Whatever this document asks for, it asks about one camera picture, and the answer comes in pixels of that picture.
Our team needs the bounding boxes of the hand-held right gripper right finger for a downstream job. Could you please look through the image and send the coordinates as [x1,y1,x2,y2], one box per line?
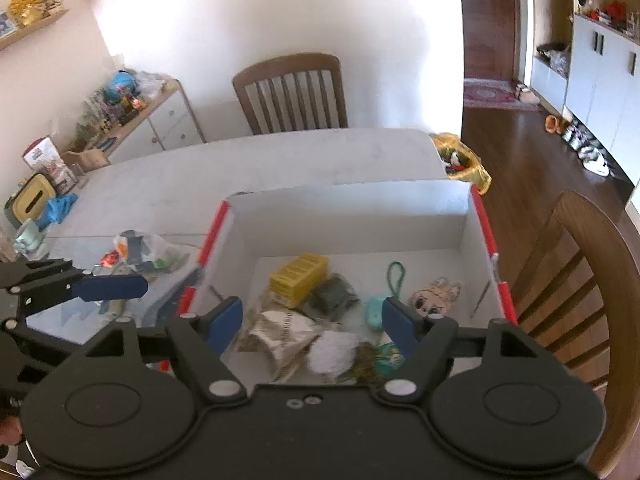
[381,296,554,404]

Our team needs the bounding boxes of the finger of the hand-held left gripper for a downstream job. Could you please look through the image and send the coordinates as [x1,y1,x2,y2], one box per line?
[0,317,137,367]
[0,258,149,317]

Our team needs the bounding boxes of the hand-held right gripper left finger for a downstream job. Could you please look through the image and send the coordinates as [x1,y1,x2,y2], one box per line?
[82,296,245,403]

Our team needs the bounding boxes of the silver foil snack packet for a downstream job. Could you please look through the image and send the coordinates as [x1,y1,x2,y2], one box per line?
[248,309,326,386]

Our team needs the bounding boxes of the white plush toy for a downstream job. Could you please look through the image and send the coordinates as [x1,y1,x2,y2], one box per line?
[306,330,361,376]

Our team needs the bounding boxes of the red cardboard box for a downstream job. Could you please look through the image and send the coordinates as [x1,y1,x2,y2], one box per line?
[179,182,519,387]

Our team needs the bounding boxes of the green and white toy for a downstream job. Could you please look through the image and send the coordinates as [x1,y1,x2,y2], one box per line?
[375,342,407,377]

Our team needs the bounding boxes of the bronze foil packet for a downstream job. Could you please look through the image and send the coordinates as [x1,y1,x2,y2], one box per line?
[237,290,296,353]

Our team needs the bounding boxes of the clear plastic bag of packets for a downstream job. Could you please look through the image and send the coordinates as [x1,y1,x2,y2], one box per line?
[114,230,192,276]

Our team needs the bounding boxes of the dark green pouch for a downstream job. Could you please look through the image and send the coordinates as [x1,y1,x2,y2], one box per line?
[306,273,360,322]

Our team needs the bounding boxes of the thin metal stick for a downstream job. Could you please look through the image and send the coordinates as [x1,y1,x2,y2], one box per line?
[469,280,494,319]

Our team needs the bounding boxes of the small yellow box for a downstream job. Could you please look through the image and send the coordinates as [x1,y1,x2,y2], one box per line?
[269,253,331,309]

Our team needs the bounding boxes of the mint green cup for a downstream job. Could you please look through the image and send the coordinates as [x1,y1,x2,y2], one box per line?
[13,220,49,261]

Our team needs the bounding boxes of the yellow tissue box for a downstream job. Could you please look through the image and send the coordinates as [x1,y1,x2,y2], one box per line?
[5,173,56,224]

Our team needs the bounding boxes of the small wooden box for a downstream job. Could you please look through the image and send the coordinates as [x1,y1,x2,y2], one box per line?
[62,147,111,176]

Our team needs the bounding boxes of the red printed snack box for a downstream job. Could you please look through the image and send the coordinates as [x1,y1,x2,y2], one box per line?
[22,136,79,194]

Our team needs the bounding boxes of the yellow bag bin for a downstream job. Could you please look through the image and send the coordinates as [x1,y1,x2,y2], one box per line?
[431,132,492,196]

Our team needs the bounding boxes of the white and wood sideboard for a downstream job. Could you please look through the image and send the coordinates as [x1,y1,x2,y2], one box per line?
[65,79,206,166]

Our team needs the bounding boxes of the wooden slat-back chair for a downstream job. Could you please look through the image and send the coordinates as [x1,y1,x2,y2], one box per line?
[232,53,349,136]
[510,191,640,479]

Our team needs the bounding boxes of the crumpled clear plastic bag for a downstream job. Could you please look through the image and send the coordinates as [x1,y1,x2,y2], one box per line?
[134,71,169,102]

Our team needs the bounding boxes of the red patterned rug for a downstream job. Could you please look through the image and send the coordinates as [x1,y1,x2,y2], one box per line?
[462,78,544,111]

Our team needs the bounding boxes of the row of shoes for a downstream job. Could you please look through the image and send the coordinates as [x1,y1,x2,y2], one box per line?
[562,120,614,177]

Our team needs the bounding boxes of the yellow ornament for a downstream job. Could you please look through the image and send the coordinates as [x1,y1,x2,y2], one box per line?
[7,0,46,26]

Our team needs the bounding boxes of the dark brown door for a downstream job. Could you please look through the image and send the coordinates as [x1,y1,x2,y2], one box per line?
[458,0,524,84]

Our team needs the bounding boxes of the rabbit face keychain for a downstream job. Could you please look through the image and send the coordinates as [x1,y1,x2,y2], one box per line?
[412,277,462,319]

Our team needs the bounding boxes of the green beaded cord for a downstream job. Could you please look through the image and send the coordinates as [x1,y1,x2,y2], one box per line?
[386,261,406,304]

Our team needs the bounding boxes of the wooden wall shelf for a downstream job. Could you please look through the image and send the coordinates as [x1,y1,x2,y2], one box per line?
[0,6,69,51]

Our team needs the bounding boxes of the white cabinet with black handles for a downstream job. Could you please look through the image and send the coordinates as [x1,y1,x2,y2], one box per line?
[562,12,640,187]

